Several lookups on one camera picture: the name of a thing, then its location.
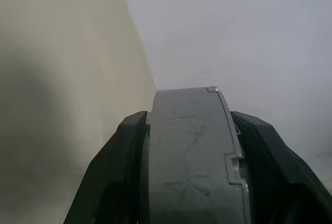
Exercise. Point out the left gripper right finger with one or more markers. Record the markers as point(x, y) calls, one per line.
point(280, 182)

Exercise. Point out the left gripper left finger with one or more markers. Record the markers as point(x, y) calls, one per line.
point(116, 177)

